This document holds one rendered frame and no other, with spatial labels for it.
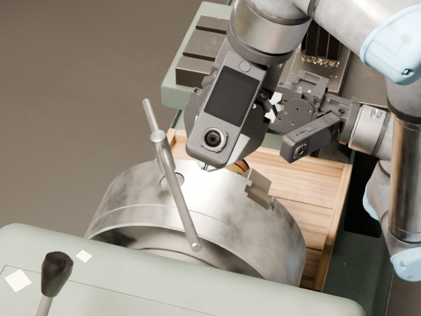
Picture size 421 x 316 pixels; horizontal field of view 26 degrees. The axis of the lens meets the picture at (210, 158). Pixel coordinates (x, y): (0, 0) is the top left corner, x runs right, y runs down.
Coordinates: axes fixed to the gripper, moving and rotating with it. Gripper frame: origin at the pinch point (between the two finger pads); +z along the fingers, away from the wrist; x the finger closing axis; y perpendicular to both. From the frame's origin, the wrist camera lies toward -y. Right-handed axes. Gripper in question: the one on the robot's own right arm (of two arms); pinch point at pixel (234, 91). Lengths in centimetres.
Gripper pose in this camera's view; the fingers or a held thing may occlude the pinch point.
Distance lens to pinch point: 150.3
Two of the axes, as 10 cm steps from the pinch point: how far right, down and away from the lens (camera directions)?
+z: -9.4, -3.3, 1.1
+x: 1.8, -7.3, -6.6
